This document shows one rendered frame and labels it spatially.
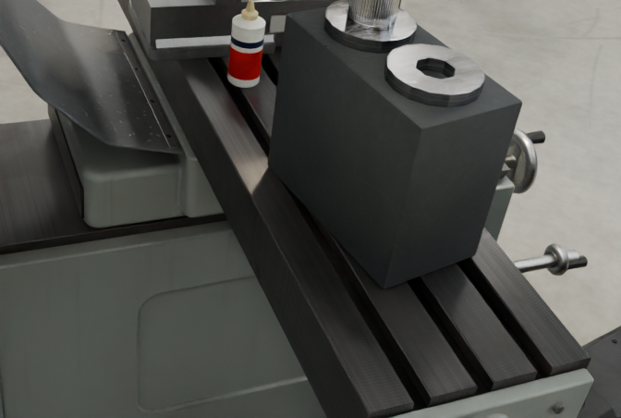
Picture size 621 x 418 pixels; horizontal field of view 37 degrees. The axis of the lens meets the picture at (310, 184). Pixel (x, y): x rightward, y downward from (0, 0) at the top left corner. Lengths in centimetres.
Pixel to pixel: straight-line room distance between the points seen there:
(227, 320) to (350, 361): 61
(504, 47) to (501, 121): 263
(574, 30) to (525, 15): 20
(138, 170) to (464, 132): 51
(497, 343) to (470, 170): 16
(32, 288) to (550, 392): 69
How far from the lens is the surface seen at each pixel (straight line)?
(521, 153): 166
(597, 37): 375
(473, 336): 88
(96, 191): 119
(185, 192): 120
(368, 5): 88
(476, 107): 83
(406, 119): 79
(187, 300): 136
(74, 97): 116
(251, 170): 101
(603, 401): 131
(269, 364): 153
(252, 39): 112
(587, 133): 309
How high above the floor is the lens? 151
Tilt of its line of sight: 36 degrees down
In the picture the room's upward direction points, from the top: 9 degrees clockwise
